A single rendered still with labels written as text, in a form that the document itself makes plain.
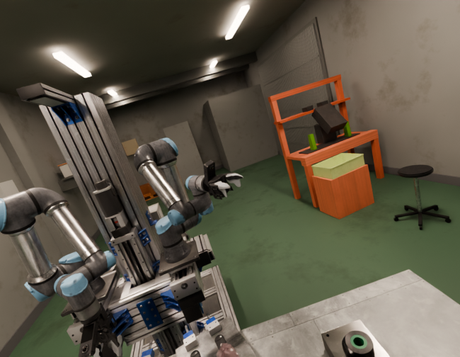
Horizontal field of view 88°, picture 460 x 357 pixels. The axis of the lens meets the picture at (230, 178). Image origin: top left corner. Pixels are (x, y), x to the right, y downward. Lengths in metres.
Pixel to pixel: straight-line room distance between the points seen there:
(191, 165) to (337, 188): 6.00
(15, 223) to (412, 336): 1.52
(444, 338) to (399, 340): 0.13
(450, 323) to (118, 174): 1.58
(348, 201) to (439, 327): 2.49
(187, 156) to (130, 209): 7.09
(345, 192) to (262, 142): 5.11
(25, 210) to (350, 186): 3.23
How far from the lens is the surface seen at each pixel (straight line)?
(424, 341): 1.16
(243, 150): 7.98
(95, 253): 1.18
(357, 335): 1.01
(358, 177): 3.56
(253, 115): 8.09
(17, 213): 1.26
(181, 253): 1.40
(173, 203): 1.12
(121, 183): 1.51
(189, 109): 8.94
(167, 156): 1.32
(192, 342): 1.19
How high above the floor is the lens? 1.68
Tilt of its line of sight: 14 degrees down
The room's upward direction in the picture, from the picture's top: 18 degrees counter-clockwise
